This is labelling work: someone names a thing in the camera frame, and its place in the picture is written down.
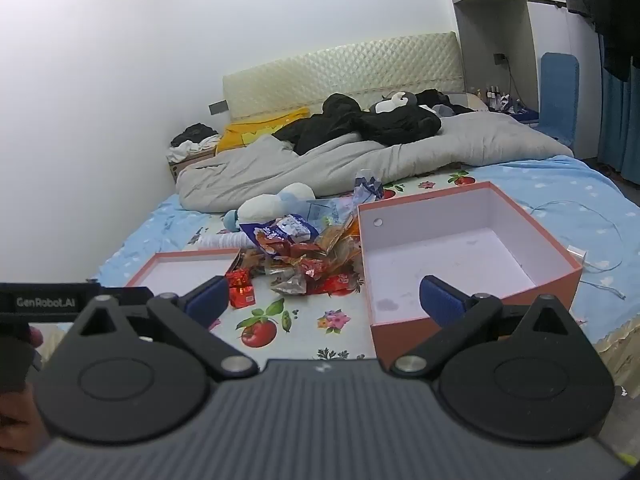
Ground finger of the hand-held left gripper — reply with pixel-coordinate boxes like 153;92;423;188
97;286;155;307

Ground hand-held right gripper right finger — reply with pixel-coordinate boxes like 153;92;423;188
391;275;584;381

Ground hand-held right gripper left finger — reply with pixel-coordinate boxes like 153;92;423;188
69;276;260;382

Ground pink cardboard box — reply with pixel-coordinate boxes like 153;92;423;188
357;181;584;368

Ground blue white noodle packet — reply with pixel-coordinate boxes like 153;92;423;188
239;214;321;256

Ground red snack packet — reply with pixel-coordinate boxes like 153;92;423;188
306;272;362;297

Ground pile of snack packets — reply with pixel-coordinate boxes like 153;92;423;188
226;220;365;309

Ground person's left hand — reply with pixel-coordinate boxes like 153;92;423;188
0;327;53;461

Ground pink box lid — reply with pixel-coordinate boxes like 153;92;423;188
124;247;243;297

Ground white spray bottle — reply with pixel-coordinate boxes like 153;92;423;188
192;232;251;251

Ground white blue plush toy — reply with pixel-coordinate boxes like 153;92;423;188
222;182;317;231

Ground crumpled lilac plastic wrapper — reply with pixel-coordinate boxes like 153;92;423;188
352;169;385;206

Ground brown cardboard box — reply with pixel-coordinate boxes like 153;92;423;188
167;147;221;184

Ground clear blue plastic bag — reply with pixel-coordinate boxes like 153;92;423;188
305;197;361;231

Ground grey duvet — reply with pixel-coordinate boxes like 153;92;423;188
176;110;575;213

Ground heap of dark white clothes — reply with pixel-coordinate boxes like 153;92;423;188
169;122;222;163

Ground yellow pillow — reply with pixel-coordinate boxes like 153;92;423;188
215;106;312;156

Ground black jacket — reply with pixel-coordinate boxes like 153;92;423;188
274;89;476;156

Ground grey white plush toy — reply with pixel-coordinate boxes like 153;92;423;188
368;91;418;114

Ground row of small bottles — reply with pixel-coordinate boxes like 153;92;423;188
476;85;523;112

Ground blue chair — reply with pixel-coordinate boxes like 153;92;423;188
539;51;581;147

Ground blue curtain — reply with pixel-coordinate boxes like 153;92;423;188
597;67;640;186

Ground cream padded headboard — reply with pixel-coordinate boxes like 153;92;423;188
222;31;463;126

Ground hanging dark clothes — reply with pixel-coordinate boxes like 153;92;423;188
560;0;640;81

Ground thin white cable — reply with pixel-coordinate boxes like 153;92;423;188
530;200;628;301

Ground black power cable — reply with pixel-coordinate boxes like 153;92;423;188
504;57;521;106

